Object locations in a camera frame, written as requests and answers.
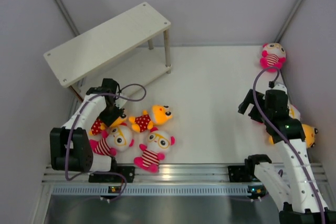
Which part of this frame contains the white two-tier shelf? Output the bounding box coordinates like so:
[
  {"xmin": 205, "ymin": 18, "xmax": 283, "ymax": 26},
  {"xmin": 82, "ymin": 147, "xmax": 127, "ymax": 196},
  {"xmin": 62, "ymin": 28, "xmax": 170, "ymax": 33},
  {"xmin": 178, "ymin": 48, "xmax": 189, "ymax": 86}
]
[{"xmin": 44, "ymin": 2, "xmax": 171, "ymax": 97}]

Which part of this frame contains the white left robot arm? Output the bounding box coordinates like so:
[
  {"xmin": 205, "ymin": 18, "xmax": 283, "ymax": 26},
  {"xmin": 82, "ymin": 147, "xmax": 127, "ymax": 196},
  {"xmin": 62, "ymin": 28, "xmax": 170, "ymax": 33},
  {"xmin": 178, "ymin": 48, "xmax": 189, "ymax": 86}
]
[{"xmin": 50, "ymin": 78, "xmax": 123, "ymax": 182}]

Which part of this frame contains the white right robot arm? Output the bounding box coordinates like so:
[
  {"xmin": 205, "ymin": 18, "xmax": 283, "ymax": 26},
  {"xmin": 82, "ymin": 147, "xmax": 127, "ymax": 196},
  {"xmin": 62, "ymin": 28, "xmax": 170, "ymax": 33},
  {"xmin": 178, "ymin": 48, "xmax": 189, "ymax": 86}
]
[{"xmin": 238, "ymin": 83, "xmax": 335, "ymax": 223}]

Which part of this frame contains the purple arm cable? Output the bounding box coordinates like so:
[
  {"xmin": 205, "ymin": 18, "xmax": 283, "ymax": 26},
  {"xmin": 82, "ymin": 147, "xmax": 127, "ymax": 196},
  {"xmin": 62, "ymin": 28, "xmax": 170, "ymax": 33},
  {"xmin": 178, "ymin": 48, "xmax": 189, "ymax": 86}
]
[
  {"xmin": 64, "ymin": 83, "xmax": 147, "ymax": 204},
  {"xmin": 253, "ymin": 66, "xmax": 328, "ymax": 224}
]

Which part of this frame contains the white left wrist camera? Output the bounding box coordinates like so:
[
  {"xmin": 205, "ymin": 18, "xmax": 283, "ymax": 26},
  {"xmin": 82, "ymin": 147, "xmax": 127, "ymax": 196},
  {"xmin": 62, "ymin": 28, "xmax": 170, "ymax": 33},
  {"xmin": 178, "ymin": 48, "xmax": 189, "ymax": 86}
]
[{"xmin": 114, "ymin": 93, "xmax": 130, "ymax": 109}]

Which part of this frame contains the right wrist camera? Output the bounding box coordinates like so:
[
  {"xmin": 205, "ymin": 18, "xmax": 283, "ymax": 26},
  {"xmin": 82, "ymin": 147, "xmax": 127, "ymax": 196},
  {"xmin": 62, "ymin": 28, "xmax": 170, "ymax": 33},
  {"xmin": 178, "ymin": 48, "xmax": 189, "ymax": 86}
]
[{"xmin": 268, "ymin": 81, "xmax": 287, "ymax": 94}]

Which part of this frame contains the pink striped plush corner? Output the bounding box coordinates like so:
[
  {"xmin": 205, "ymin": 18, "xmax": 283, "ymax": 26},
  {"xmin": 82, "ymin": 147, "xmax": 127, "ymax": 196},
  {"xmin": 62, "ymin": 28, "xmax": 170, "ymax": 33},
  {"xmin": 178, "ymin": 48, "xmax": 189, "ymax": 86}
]
[{"xmin": 259, "ymin": 42, "xmax": 287, "ymax": 69}]

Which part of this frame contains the pink striped plush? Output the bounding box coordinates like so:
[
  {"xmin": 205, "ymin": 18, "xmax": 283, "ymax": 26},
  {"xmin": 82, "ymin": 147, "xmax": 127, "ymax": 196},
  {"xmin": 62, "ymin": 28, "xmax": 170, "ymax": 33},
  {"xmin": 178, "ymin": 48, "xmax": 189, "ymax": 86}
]
[
  {"xmin": 89, "ymin": 123, "xmax": 134, "ymax": 156},
  {"xmin": 134, "ymin": 127, "xmax": 176, "ymax": 173},
  {"xmin": 288, "ymin": 103, "xmax": 301, "ymax": 121}
]

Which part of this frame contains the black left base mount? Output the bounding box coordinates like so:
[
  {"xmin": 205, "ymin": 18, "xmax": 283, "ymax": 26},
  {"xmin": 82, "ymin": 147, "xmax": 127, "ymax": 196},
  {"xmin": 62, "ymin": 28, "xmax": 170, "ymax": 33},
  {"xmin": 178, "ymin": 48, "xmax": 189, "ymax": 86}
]
[{"xmin": 88, "ymin": 166, "xmax": 135, "ymax": 183}]

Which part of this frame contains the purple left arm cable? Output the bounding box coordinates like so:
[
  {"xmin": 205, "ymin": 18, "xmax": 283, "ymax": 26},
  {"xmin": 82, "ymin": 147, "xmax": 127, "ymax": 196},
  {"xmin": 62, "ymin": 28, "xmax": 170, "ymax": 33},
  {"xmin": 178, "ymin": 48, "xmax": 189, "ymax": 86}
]
[{"xmin": 64, "ymin": 83, "xmax": 147, "ymax": 204}]

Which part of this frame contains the aluminium mounting rail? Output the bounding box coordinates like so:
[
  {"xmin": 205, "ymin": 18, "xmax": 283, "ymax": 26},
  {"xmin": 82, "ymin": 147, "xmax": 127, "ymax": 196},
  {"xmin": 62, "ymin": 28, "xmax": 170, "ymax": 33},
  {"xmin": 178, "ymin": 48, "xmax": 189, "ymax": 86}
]
[{"xmin": 42, "ymin": 163, "xmax": 328, "ymax": 184}]

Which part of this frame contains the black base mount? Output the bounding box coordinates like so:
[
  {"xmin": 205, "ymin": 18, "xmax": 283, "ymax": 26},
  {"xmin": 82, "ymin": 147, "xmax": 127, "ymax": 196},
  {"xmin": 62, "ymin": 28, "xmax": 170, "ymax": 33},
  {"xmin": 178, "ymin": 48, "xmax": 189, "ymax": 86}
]
[
  {"xmin": 228, "ymin": 165, "xmax": 260, "ymax": 183},
  {"xmin": 88, "ymin": 166, "xmax": 135, "ymax": 183}
]

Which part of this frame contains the yellow plush toy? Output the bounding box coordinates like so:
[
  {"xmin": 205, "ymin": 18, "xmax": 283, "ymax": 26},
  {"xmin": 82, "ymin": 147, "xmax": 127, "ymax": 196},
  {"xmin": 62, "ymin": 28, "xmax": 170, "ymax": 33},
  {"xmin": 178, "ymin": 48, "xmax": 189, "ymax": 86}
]
[
  {"xmin": 129, "ymin": 104, "xmax": 173, "ymax": 133},
  {"xmin": 266, "ymin": 122, "xmax": 318, "ymax": 148}
]

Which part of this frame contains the white slotted cable duct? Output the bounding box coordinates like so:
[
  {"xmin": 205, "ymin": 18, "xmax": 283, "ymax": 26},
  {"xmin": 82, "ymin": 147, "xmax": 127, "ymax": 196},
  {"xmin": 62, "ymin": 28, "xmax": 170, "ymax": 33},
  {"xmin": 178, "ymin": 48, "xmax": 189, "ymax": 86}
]
[{"xmin": 52, "ymin": 184, "xmax": 252, "ymax": 196}]

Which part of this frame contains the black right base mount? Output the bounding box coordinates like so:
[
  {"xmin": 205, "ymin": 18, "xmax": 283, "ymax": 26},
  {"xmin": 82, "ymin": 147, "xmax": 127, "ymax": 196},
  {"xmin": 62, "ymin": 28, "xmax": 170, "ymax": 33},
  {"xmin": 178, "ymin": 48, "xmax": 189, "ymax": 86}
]
[{"xmin": 228, "ymin": 165, "xmax": 260, "ymax": 183}]

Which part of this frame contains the yellow plush red dotted shirt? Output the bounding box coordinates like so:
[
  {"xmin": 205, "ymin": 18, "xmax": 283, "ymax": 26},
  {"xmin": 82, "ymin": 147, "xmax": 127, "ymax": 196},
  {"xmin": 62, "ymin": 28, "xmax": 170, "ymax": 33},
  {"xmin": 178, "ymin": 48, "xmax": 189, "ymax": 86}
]
[{"xmin": 89, "ymin": 114, "xmax": 127, "ymax": 138}]

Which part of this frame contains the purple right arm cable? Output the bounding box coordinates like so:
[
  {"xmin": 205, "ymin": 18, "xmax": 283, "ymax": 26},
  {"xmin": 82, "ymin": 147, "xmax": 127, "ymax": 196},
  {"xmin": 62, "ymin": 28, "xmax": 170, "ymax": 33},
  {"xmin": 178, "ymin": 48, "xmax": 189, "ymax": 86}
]
[{"xmin": 253, "ymin": 66, "xmax": 328, "ymax": 224}]

